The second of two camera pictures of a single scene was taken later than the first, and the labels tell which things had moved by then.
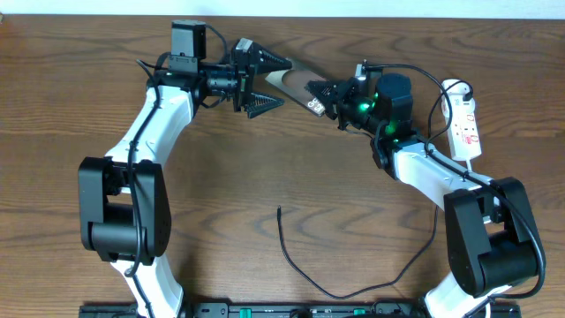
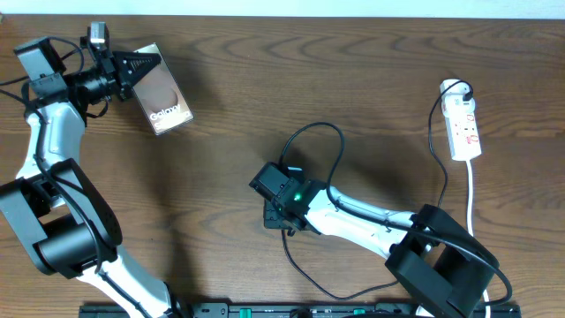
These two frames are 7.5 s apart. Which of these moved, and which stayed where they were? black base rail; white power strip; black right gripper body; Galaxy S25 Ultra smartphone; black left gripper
Moved: Galaxy S25 Ultra smartphone; black right gripper body; black left gripper
Stayed: white power strip; black base rail
